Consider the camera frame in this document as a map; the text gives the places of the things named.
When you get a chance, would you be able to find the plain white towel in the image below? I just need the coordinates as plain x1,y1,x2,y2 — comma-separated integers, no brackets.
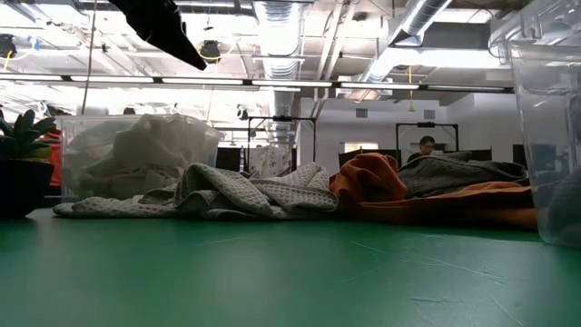
67,114,222,192

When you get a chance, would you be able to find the light grey waffle towel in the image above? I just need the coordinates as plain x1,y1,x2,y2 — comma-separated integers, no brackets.
53,162,340,223

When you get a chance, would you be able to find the orange towel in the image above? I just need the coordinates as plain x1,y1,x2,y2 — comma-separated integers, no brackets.
330,152,539,231

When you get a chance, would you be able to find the grey checkered towel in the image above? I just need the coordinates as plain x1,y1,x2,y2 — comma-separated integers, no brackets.
398,151,530,199

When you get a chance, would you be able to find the clear plastic storage bin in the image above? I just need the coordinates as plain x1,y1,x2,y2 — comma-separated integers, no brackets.
487,0,581,249
58,113,224,202

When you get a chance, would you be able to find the patterned white cloth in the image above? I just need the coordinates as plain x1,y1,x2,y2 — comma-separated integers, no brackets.
248,144,294,176

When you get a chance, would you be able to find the potted succulent plant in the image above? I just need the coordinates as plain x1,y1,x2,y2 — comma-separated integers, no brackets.
0,108,61,220

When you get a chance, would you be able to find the long ceiling light bar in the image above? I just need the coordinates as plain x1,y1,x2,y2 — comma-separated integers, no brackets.
0,72,517,94

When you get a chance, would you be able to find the person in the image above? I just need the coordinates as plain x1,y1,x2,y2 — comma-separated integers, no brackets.
407,134,439,164

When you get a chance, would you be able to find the black background monitor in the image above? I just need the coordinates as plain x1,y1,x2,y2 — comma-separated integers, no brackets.
512,144,530,170

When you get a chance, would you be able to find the silver ventilation duct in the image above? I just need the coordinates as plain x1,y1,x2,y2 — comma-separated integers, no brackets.
252,0,304,142
358,0,455,99

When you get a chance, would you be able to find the black metal stand frame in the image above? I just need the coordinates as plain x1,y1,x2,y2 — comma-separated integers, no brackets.
246,115,318,172
395,121,459,158

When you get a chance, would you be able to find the yellow hanging cord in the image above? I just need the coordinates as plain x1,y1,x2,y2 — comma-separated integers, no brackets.
407,65,417,113

